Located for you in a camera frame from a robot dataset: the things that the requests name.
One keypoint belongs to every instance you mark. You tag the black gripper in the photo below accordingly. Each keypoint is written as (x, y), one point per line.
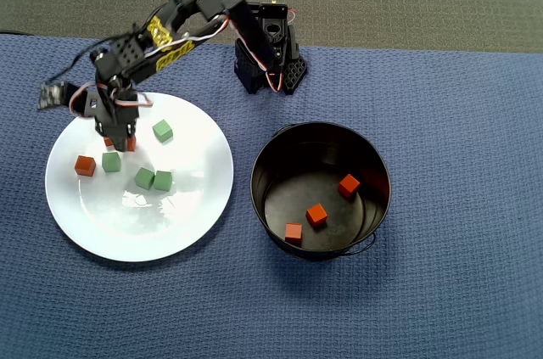
(118, 129)

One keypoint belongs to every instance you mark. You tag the red cube with black mark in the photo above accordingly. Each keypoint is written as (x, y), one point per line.
(132, 144)

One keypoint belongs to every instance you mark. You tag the white round plate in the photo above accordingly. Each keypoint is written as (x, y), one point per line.
(178, 214)

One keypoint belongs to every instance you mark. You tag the green cube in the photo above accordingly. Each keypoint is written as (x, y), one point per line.
(111, 162)
(162, 130)
(163, 181)
(144, 178)

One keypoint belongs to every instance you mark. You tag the black metal bucket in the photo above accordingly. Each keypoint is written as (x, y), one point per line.
(275, 172)

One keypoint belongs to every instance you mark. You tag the blue knit tablecloth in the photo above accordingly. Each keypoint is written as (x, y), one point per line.
(424, 248)

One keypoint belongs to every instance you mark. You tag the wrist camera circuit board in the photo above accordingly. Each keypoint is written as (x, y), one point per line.
(53, 96)

